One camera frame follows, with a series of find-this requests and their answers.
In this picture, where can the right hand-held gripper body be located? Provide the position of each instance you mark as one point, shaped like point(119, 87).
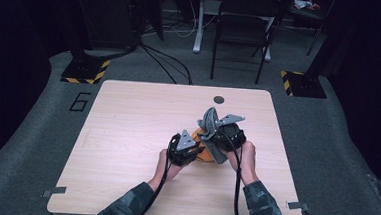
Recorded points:
point(230, 136)

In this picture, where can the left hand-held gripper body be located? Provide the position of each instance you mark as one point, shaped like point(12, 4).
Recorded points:
point(179, 155)

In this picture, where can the orange plush toy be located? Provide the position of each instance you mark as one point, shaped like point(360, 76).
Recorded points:
point(205, 157)

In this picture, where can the grey cloth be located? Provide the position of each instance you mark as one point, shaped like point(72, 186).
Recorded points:
point(209, 120)

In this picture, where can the person's left hand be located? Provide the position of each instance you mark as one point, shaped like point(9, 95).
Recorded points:
point(166, 176)

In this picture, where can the person's right hand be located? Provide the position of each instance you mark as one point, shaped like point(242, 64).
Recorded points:
point(248, 162)

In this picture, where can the black table grommet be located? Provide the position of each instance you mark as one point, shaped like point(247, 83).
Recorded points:
point(218, 100)

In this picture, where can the black yellow striped stand base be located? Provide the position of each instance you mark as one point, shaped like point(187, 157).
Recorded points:
point(84, 71)
point(305, 86)

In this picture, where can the grey tape strip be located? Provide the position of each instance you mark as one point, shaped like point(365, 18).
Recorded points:
point(54, 191)
point(297, 206)

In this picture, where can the black folding chair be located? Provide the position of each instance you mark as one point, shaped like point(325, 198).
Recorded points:
point(245, 27)

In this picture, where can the white desk leg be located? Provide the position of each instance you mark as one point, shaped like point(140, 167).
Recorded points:
point(199, 28)

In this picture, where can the black side table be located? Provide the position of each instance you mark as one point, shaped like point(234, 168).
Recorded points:
point(306, 14)

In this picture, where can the colourful items on side table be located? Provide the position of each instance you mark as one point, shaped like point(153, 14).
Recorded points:
point(305, 5)

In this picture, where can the dark cabinet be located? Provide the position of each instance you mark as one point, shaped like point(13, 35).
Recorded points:
point(107, 15)

